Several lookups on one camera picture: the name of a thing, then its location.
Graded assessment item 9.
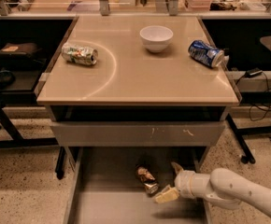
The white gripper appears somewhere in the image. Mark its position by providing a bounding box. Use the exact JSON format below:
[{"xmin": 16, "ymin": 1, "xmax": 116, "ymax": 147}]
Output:
[{"xmin": 153, "ymin": 161, "xmax": 211, "ymax": 203}]

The orange crushed soda can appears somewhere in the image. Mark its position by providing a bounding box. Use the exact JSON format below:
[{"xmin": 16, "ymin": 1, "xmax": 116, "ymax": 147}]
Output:
[{"xmin": 135, "ymin": 165, "xmax": 159, "ymax": 195}]

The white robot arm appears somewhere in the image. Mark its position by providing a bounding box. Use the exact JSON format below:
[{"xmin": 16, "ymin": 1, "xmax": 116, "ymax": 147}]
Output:
[{"xmin": 154, "ymin": 161, "xmax": 271, "ymax": 218}]

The closed grey top drawer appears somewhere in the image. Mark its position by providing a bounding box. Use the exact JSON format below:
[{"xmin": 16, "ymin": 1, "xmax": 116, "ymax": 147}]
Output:
[{"xmin": 50, "ymin": 121, "xmax": 225, "ymax": 147}]

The open middle drawer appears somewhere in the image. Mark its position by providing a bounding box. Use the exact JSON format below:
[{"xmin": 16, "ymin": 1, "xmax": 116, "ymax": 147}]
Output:
[{"xmin": 63, "ymin": 147, "xmax": 212, "ymax": 224}]

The blue soda can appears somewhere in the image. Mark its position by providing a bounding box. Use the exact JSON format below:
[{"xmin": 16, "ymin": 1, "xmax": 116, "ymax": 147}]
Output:
[{"xmin": 188, "ymin": 40, "xmax": 224, "ymax": 68}]

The green crushed soda can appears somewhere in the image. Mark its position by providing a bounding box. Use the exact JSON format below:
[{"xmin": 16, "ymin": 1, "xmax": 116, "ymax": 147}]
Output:
[{"xmin": 61, "ymin": 43, "xmax": 98, "ymax": 66}]

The white ceramic bowl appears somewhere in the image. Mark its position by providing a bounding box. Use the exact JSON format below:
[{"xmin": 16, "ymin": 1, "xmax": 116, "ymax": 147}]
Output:
[{"xmin": 139, "ymin": 25, "xmax": 174, "ymax": 53}]

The black power adapter with cable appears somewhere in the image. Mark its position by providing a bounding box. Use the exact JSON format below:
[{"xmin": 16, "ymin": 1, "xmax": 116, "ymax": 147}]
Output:
[{"xmin": 235, "ymin": 67, "xmax": 271, "ymax": 142}]

